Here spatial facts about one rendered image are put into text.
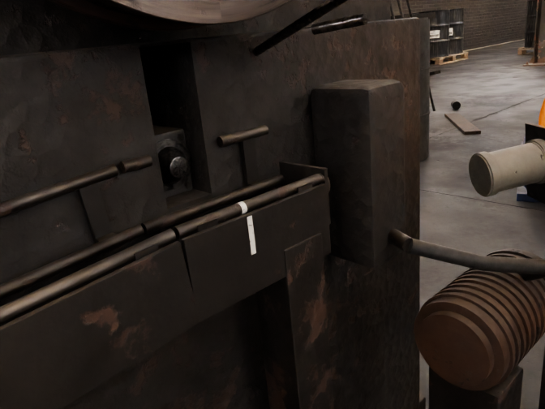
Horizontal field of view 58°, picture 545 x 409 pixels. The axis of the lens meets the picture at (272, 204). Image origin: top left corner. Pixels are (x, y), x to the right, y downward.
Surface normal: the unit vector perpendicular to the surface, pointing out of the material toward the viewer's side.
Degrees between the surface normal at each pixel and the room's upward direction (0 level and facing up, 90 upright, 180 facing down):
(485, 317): 31
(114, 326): 90
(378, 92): 67
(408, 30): 90
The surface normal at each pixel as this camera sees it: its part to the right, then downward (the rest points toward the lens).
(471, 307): 0.07, -0.87
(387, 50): 0.68, 0.18
